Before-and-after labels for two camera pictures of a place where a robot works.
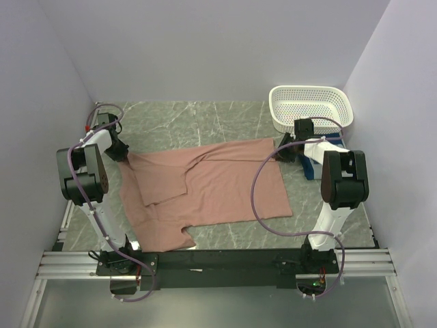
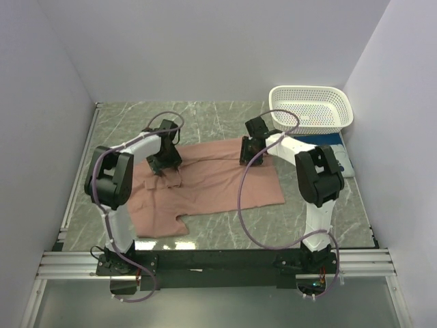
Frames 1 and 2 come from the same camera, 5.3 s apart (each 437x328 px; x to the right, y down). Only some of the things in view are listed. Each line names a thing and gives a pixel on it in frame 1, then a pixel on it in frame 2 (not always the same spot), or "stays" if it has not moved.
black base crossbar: x=220 y=270 stays
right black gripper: x=283 y=156 to x=245 y=155
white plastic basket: x=289 y=103 stays
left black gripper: x=123 y=152 to x=174 y=160
